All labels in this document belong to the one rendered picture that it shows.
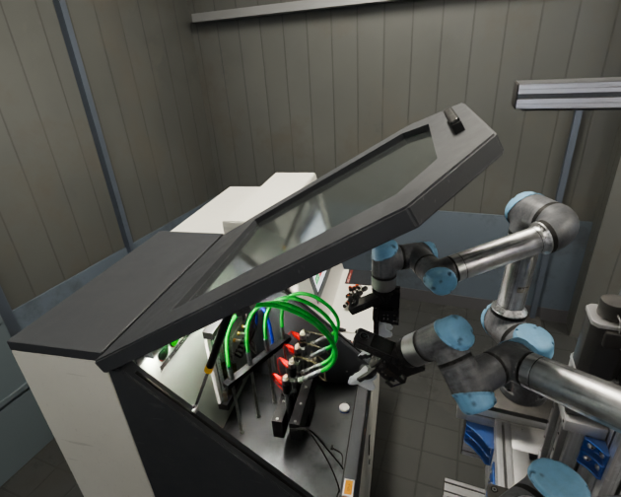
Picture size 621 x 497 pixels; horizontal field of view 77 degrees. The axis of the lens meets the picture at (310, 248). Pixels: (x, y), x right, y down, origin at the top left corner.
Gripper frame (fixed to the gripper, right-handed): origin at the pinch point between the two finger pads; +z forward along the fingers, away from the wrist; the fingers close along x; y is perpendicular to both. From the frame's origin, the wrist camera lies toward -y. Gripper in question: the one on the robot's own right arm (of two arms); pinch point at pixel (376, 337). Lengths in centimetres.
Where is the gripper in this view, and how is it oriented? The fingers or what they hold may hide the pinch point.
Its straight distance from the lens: 136.0
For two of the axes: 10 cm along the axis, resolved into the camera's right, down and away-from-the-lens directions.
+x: 2.2, -4.4, 8.7
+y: 9.7, 0.4, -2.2
